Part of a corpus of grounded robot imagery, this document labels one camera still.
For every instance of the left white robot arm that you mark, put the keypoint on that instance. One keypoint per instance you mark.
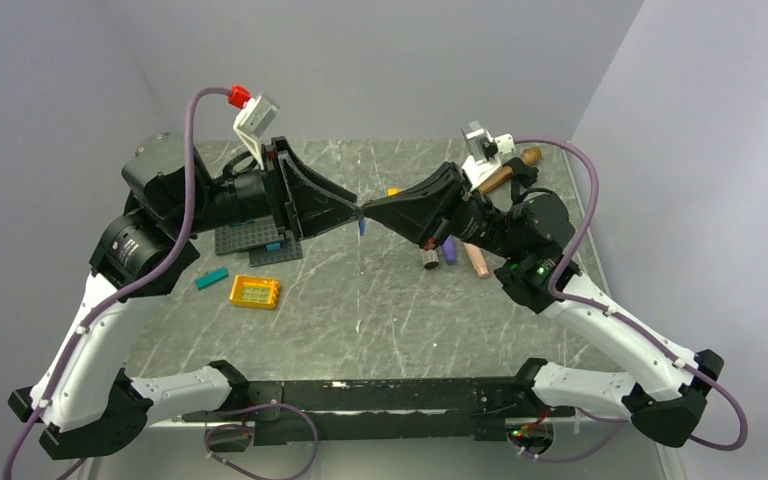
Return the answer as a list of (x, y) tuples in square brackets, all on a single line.
[(86, 403)]

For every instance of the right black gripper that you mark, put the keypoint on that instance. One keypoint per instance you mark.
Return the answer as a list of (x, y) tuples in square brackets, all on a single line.
[(425, 212)]

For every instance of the orange lego window piece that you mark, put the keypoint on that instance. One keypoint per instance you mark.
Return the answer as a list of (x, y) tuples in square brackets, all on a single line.
[(255, 292)]

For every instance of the purple microphone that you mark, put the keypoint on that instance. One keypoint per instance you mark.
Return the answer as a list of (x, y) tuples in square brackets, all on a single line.
[(449, 251)]

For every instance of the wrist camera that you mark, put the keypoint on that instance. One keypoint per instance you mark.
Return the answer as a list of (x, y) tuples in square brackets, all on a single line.
[(485, 153), (256, 113)]

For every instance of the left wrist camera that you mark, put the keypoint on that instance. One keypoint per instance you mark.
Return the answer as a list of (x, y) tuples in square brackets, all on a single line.
[(256, 113)]

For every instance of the dark grey lego baseplate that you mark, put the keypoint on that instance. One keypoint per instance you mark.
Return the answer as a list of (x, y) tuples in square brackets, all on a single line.
[(261, 240)]

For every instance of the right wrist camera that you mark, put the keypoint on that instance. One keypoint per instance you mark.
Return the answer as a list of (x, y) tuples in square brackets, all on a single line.
[(485, 153)]

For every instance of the glitter microphone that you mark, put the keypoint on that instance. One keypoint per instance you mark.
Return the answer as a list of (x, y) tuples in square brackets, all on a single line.
[(430, 259)]

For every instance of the black microphone stand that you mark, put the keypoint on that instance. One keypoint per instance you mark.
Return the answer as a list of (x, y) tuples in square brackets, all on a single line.
[(523, 177)]

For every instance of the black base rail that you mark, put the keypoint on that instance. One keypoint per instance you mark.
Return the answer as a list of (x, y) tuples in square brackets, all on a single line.
[(480, 408)]

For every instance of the gold microphone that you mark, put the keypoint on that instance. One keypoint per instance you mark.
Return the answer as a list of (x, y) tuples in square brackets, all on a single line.
[(530, 156)]

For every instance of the pink microphone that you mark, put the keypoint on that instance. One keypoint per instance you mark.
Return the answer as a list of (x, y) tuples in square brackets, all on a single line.
[(477, 260)]

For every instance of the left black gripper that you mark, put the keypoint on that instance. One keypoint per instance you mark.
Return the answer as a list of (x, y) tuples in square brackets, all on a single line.
[(318, 204)]

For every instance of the teal lego brick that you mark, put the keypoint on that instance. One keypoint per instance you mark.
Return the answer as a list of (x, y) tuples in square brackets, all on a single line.
[(211, 278)]

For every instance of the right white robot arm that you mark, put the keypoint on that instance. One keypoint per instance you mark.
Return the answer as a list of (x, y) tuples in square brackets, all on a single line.
[(660, 388)]

